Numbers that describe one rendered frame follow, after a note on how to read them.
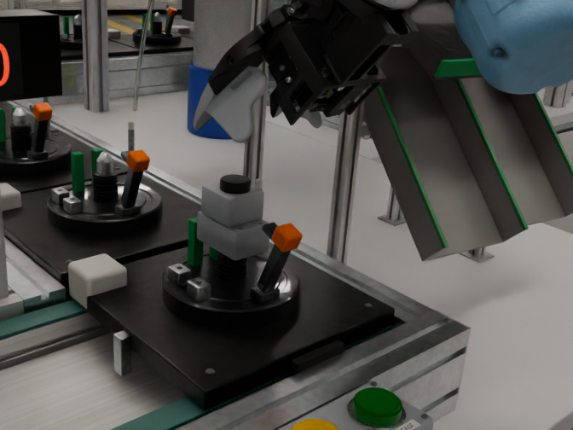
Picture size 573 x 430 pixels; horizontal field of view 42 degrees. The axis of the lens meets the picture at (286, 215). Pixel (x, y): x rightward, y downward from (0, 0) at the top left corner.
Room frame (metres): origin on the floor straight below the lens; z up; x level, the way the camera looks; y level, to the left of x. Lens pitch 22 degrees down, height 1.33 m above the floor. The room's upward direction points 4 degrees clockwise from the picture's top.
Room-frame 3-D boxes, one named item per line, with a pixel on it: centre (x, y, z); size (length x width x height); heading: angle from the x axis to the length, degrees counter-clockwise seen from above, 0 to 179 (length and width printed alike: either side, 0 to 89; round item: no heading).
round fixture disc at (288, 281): (0.67, 0.05, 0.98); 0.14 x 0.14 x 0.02
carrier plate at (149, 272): (0.67, 0.05, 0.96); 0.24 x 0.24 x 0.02; 44
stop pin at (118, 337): (0.59, 0.14, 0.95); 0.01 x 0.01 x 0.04; 44
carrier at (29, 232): (0.86, 0.23, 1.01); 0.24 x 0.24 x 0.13; 44
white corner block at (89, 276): (0.68, 0.19, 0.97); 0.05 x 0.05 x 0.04; 44
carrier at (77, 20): (2.00, 0.59, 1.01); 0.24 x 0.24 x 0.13; 44
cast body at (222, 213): (0.68, 0.06, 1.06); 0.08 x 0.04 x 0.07; 43
